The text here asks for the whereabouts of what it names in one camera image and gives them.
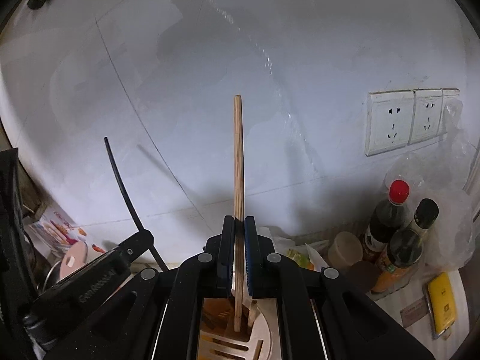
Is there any light wood chopstick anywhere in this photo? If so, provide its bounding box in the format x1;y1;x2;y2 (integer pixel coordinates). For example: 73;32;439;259
247;300;260;328
233;94;245;332

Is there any black chopstick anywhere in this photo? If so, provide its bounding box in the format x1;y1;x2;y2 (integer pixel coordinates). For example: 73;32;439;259
103;136;169;272

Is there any white pink electric kettle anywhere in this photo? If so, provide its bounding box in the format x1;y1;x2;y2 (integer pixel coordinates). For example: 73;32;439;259
58;241;105;281

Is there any beige ribbed utensil holder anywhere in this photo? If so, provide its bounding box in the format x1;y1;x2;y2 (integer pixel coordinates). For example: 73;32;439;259
196;292;281;360

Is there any red cap soy sauce bottle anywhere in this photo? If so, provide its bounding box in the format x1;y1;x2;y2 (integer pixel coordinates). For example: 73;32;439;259
360;180;410;263

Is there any brown small card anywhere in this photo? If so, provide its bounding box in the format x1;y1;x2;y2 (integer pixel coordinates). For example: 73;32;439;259
400;298;429;328

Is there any black cap vinegar bottle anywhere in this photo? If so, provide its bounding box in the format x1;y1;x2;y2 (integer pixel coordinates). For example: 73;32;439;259
408;197;439;246

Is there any yellow power bank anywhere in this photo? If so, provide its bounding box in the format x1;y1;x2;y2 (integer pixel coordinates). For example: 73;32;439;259
425;272;456;340

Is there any striped cat table cloth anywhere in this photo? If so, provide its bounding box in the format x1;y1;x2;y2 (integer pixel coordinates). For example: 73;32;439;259
371;270;470;359

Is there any left white wall socket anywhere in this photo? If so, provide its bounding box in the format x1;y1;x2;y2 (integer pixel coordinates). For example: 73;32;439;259
364;91;414;157

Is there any white wall socket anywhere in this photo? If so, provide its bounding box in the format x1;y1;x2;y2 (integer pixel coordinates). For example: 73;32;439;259
364;91;414;157
408;89;443;145

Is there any middle white wall socket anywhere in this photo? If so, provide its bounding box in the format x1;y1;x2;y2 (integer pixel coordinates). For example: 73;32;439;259
408;89;443;145

